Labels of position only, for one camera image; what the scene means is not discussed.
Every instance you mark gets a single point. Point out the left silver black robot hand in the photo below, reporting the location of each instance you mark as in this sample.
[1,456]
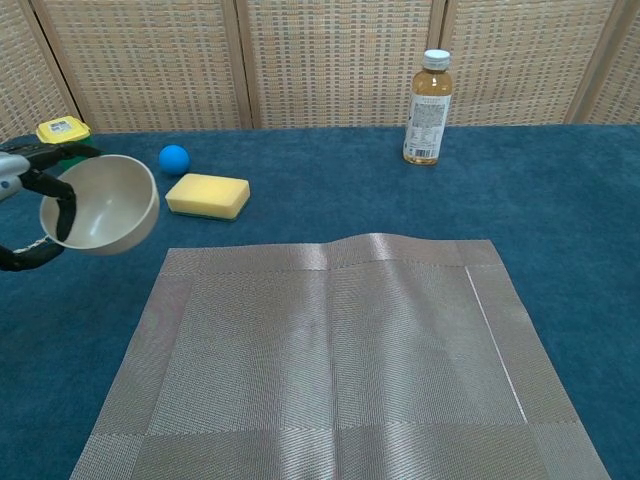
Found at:
[47,181]

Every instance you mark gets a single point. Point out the white bowl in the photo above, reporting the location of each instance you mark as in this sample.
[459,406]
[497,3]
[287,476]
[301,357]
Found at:
[115,200]

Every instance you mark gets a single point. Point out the brown woven placemat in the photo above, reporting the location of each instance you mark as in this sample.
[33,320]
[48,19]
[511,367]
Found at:
[325,375]

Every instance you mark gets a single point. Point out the green container with yellow lid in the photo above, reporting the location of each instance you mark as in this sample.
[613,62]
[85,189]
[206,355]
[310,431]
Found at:
[60,129]

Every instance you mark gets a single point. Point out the blue ball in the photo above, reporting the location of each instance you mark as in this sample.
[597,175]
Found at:
[174,159]

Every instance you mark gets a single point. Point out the yellow sponge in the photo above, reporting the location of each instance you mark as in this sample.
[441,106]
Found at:
[207,195]

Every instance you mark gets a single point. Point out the woven bamboo folding screen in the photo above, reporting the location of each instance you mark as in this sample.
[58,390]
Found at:
[325,60]

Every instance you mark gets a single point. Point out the tea bottle with white cap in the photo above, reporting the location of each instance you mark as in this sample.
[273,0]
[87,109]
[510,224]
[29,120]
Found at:
[427,120]

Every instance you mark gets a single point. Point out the blue carpet table cover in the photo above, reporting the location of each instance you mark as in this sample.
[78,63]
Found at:
[550,200]

